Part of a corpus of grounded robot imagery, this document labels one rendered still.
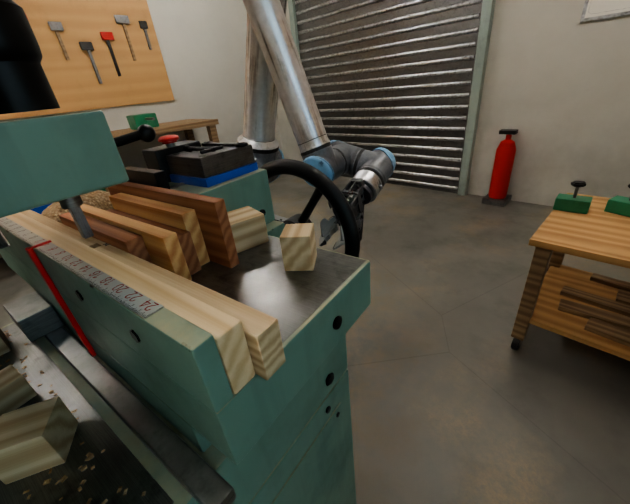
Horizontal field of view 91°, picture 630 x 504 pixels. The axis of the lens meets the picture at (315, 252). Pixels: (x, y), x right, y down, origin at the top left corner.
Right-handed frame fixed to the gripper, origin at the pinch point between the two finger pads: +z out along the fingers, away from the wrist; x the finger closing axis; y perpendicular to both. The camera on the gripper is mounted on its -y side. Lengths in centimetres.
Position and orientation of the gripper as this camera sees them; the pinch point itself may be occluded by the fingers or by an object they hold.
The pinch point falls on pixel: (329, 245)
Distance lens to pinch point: 81.8
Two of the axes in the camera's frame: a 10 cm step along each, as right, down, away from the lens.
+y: -2.9, -6.7, -6.9
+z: -5.1, 7.1, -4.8
